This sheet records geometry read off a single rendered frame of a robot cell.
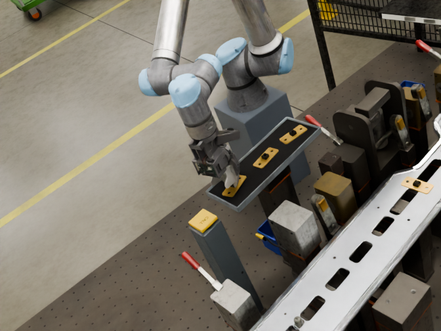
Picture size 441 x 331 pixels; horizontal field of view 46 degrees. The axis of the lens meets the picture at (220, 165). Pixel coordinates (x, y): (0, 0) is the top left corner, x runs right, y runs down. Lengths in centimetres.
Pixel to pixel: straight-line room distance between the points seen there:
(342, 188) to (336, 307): 34
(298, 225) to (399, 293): 29
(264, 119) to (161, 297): 74
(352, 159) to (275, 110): 43
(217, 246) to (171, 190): 204
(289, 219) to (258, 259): 51
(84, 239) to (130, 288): 152
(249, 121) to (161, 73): 54
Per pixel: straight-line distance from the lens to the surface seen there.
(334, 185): 150
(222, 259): 150
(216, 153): 134
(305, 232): 141
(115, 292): 206
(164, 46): 141
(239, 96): 184
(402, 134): 168
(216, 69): 133
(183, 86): 122
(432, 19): 227
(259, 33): 166
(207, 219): 142
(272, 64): 173
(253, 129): 184
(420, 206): 152
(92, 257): 337
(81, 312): 209
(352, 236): 147
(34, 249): 374
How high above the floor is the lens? 211
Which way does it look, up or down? 37 degrees down
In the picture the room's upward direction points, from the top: 24 degrees counter-clockwise
